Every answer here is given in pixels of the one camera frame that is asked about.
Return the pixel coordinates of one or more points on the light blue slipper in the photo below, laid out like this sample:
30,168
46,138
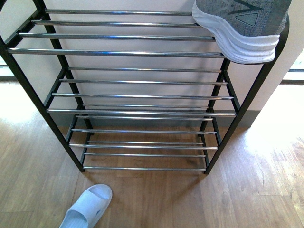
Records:
89,208

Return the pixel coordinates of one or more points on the grey sneaker white sole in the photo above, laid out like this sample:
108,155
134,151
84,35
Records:
246,31

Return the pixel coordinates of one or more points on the black metal shoe rack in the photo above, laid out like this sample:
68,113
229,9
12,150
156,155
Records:
135,84

